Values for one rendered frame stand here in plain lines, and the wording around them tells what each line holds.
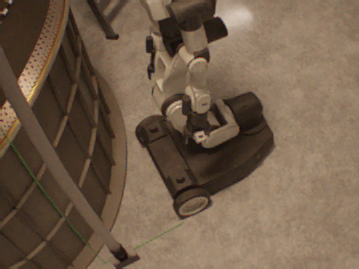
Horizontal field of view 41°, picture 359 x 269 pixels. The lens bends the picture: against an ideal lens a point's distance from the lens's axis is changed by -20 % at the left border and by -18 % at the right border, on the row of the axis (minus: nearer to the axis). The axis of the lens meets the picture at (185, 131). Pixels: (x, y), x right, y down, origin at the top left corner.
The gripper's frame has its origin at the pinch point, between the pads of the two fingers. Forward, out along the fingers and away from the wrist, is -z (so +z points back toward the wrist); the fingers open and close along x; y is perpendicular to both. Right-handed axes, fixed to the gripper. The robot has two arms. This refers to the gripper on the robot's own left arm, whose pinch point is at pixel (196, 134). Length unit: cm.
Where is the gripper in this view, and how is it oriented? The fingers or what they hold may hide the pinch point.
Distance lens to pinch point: 259.8
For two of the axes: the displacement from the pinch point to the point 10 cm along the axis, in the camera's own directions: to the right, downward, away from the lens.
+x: -9.2, 3.0, -2.6
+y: 4.0, 7.1, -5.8
